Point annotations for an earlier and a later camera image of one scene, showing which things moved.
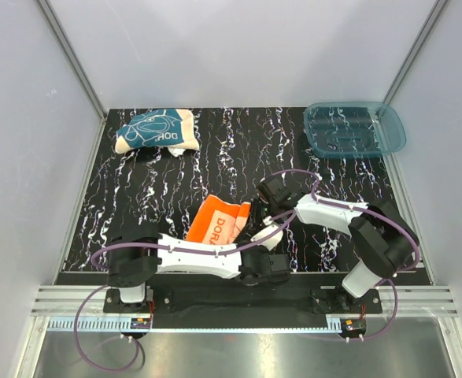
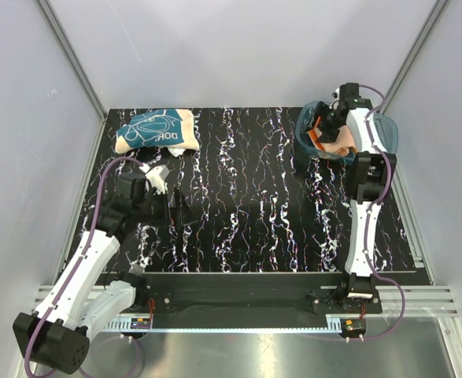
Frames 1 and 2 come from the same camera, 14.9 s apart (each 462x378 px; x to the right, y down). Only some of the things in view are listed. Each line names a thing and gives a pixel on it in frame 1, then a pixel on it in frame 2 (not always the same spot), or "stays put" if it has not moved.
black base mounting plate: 233,298 stays put
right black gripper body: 260,210 -> 330,123
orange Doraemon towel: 217,221 -> 344,144
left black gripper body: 264,250 -> 153,209
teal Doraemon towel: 171,129 stays put
